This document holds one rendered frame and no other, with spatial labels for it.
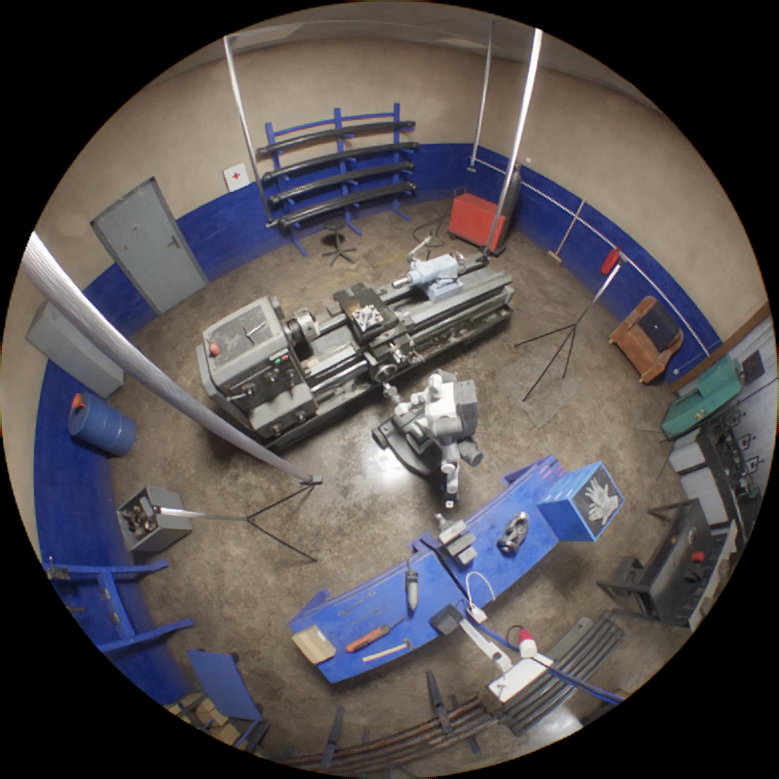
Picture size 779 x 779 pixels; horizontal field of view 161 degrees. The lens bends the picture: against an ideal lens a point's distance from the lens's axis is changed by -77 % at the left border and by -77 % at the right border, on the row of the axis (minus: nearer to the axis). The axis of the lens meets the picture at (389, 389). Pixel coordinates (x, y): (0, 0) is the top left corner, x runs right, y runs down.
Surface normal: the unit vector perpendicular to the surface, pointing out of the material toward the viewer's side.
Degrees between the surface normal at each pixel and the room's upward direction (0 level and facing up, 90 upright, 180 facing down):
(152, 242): 90
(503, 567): 0
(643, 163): 90
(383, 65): 90
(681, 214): 90
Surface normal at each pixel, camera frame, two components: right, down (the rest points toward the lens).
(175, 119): 0.53, 0.76
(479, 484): 0.00, -0.44
